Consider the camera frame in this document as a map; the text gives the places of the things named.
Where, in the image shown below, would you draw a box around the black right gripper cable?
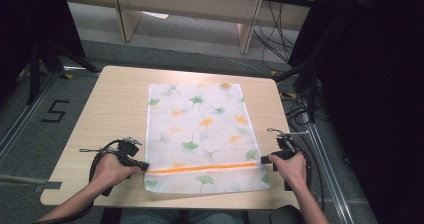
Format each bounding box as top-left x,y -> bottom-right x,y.
293,144 -> 326,215

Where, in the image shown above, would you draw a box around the metal floor rail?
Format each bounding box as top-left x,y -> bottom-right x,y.
299,110 -> 356,224
0,71 -> 63,167

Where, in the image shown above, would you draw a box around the light wooden desk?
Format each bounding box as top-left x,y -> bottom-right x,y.
61,0 -> 322,55

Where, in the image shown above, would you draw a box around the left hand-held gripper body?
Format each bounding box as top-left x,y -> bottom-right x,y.
101,136 -> 144,197

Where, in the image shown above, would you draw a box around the person's right hand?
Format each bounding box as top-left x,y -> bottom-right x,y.
267,150 -> 308,193

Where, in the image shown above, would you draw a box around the black tripod stand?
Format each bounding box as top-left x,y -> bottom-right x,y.
25,38 -> 102,106
273,48 -> 323,125

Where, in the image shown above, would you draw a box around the black curtain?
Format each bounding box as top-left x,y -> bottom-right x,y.
0,0 -> 87,97
287,0 -> 424,224

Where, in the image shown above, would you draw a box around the white leaf-print mesh laundry bag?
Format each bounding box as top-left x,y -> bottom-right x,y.
143,82 -> 272,195

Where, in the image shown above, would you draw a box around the grey tape strip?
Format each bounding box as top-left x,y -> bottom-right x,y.
33,180 -> 63,194

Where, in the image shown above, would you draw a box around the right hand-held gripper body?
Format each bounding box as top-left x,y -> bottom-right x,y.
274,130 -> 310,192

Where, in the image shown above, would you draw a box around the person's left hand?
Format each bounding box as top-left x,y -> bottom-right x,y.
91,152 -> 141,191

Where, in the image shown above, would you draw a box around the black cable bundle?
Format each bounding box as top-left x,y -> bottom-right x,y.
252,1 -> 298,72

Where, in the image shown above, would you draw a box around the person's legs in jeans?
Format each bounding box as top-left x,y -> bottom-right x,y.
119,208 -> 249,224

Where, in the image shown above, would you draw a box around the thin grey cord loop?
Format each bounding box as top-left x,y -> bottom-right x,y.
266,127 -> 286,137
78,147 -> 117,154

